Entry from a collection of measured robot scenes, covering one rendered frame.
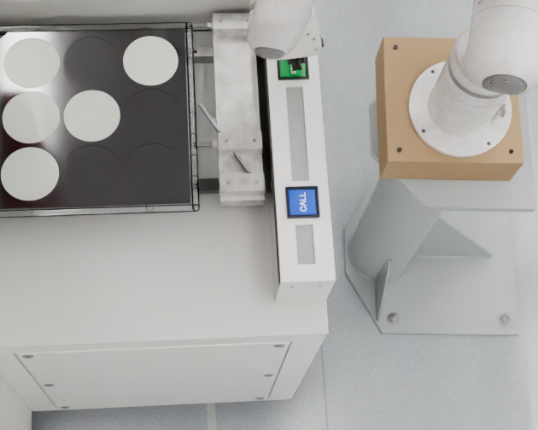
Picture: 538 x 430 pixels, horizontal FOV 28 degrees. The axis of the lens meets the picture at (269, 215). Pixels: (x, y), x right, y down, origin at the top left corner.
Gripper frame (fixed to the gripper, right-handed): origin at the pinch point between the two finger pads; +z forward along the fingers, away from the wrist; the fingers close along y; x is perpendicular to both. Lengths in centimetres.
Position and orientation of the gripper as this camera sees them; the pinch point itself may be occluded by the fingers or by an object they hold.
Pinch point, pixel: (295, 58)
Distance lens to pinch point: 191.2
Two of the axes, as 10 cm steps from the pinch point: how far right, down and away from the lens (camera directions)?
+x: -0.6, -9.5, 3.2
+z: 1.4, 3.1, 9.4
